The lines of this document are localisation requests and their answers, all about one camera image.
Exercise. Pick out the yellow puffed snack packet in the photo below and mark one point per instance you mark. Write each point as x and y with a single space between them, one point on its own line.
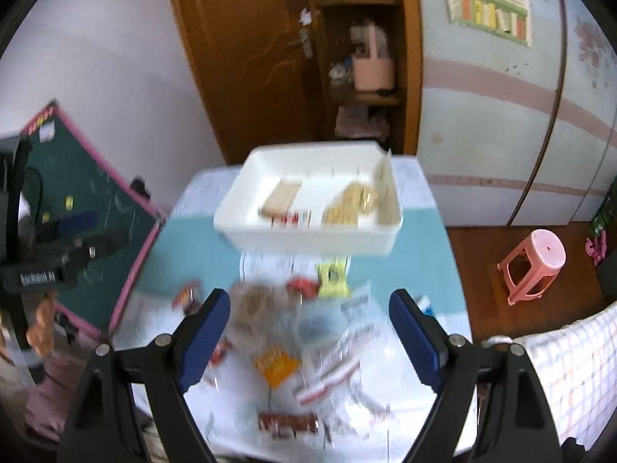
349 202

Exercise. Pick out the white plastic bin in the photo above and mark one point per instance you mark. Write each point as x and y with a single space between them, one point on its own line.
308 234

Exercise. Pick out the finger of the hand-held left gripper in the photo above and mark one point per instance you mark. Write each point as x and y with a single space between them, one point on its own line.
96 246

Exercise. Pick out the pale sliding door wardrobe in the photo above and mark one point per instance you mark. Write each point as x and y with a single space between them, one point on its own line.
491 120

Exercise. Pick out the round cracker packet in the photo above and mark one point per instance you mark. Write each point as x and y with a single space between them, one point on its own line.
253 306

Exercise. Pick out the dark red snack packet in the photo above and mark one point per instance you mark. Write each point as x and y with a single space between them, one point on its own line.
289 424

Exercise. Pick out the pink basket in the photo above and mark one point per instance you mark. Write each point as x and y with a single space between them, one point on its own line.
373 72

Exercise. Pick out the wall poster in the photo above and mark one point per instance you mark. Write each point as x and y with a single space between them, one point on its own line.
487 5

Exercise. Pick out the pink plastic stool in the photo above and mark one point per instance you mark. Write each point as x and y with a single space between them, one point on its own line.
535 260

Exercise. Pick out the person's left hand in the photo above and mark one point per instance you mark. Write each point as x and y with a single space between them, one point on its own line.
42 323

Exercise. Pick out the pink framed chalkboard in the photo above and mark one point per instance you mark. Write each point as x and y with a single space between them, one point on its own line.
72 173

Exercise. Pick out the yellow-green snack packet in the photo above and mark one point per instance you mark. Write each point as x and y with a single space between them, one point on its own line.
332 277

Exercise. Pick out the red white striped packet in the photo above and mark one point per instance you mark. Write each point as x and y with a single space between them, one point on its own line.
328 376

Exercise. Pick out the wooden corner shelf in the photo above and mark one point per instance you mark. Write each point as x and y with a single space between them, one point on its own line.
409 58

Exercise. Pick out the small red snack packet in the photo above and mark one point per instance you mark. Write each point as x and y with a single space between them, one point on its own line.
187 295

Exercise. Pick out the folded pink cloth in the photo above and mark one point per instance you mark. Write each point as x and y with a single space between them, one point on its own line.
359 123

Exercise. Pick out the green pink toy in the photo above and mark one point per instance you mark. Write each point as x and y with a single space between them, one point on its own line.
602 236

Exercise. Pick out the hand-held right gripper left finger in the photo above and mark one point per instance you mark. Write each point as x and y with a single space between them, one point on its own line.
205 342

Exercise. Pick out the orange snack packet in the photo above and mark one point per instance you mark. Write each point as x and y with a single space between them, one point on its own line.
274 366

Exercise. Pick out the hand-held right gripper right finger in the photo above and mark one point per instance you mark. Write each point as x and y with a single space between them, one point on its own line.
419 342

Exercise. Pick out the wooden door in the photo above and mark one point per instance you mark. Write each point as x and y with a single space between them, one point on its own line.
241 58

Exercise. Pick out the white door sticker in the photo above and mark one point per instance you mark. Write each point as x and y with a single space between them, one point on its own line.
305 17

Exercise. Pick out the checked blanket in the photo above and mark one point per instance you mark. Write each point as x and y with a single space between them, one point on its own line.
573 376

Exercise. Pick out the clear plastic snack packet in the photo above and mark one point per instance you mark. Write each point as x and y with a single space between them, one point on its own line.
315 328

